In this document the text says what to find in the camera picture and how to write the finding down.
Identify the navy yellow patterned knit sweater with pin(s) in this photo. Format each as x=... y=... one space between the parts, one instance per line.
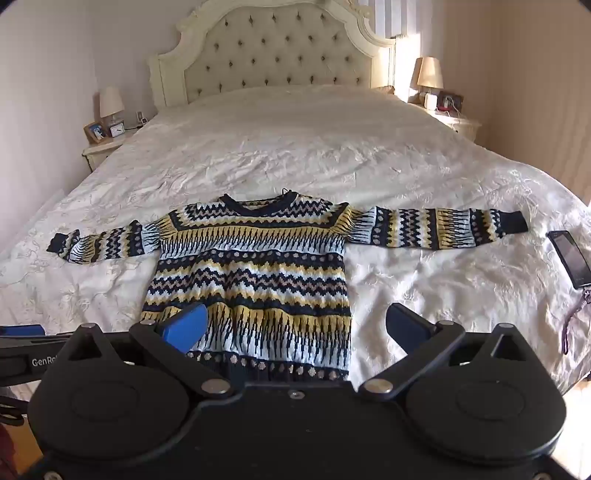
x=258 y=272

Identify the beige shade table lamp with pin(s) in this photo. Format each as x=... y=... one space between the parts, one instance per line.
x=430 y=73

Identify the white shade table lamp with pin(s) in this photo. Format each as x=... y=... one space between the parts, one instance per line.
x=111 y=102

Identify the small white alarm clock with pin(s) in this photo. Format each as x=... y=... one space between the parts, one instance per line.
x=117 y=130

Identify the white window curtain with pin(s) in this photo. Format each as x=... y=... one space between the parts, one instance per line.
x=392 y=18

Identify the wooden photo frame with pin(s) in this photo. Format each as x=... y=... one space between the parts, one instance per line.
x=95 y=132

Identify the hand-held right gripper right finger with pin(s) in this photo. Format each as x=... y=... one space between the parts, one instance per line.
x=408 y=325

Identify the bed with white embroidered bedspread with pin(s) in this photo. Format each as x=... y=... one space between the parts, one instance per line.
x=300 y=147

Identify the cream tufted headboard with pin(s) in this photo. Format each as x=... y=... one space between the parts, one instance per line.
x=277 y=50

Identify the black smartphone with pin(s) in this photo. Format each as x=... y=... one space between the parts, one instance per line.
x=572 y=258

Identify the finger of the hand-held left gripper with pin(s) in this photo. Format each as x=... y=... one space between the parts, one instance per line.
x=21 y=330

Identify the cream nightstand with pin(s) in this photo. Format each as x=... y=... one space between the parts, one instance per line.
x=455 y=122
x=104 y=150

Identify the white cup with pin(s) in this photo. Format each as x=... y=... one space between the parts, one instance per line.
x=430 y=101

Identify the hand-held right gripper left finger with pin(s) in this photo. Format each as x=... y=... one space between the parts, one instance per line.
x=184 y=327

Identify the dark picture frame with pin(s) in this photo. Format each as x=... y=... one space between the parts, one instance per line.
x=450 y=100

